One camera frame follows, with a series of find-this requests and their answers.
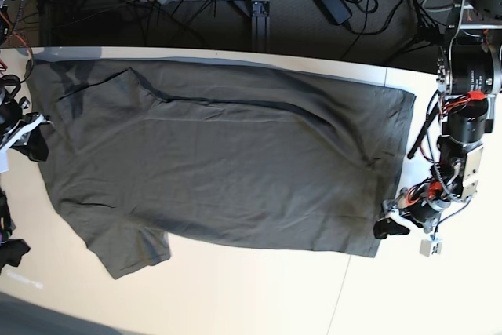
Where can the aluminium frame post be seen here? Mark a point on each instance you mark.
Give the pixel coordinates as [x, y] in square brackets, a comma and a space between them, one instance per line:
[260, 26]

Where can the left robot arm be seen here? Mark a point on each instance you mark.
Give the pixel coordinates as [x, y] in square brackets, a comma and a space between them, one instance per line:
[460, 112]

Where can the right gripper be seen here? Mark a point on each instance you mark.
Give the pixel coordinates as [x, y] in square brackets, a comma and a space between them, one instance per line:
[31, 144]

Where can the black clothes pile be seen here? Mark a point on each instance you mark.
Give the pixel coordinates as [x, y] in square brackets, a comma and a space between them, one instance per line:
[12, 250]

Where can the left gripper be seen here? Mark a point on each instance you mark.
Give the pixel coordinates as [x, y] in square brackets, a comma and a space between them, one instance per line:
[418, 208]

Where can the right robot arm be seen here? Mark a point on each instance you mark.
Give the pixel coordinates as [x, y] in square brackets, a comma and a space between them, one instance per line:
[11, 11]

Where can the grey green T-shirt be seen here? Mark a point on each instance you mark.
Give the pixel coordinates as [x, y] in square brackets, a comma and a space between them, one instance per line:
[238, 156]

